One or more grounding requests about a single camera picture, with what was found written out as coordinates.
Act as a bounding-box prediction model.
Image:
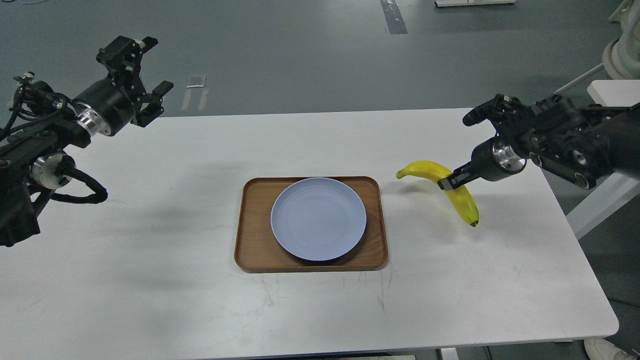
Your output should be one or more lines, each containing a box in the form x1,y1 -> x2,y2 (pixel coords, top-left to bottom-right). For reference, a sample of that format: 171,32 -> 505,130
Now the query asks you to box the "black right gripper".
436,136 -> 527,191

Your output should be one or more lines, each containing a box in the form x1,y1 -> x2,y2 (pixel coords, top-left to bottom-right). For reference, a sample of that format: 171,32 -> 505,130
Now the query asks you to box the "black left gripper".
73,35 -> 175,137

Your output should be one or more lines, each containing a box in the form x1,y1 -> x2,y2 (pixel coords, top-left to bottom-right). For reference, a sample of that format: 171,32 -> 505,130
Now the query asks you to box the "yellow banana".
395,160 -> 480,227

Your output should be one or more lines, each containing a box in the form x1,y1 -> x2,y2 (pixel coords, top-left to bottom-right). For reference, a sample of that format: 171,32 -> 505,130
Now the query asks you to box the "light blue plate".
270,177 -> 367,262

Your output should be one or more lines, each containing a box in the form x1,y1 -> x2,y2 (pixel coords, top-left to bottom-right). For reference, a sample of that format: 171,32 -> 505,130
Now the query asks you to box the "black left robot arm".
0,36 -> 174,248

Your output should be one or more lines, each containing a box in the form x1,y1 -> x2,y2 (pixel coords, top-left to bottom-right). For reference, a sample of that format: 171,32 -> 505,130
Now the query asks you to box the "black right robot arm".
438,94 -> 640,191

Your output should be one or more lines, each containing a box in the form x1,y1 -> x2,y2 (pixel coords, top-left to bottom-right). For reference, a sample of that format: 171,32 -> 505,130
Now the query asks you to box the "white ribbed object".
602,0 -> 640,80

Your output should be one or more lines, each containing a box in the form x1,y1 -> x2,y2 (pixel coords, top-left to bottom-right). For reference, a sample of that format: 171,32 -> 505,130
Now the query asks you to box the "brown wooden tray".
234,176 -> 389,273

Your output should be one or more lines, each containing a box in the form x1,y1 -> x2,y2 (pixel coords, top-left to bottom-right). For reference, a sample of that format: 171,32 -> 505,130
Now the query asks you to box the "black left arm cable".
47,167 -> 109,205

